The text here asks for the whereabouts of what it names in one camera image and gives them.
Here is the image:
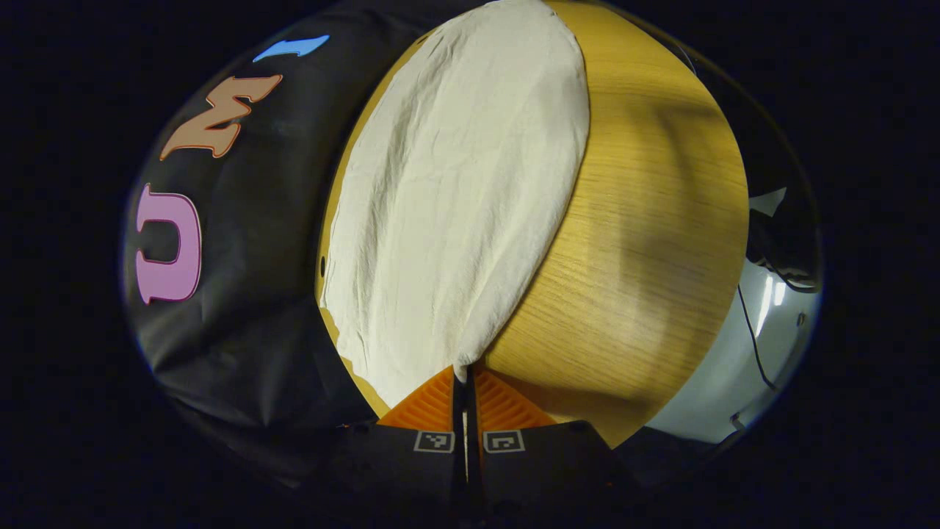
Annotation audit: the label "black cable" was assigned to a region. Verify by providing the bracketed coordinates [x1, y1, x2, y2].
[737, 285, 779, 392]

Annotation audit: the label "white jeans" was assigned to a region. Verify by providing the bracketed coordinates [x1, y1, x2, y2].
[319, 0, 592, 410]

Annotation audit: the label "black backdrop cloth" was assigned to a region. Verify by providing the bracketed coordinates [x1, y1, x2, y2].
[121, 0, 485, 471]

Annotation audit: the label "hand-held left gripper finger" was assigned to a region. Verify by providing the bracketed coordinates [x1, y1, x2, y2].
[469, 364, 640, 515]
[316, 365, 469, 515]

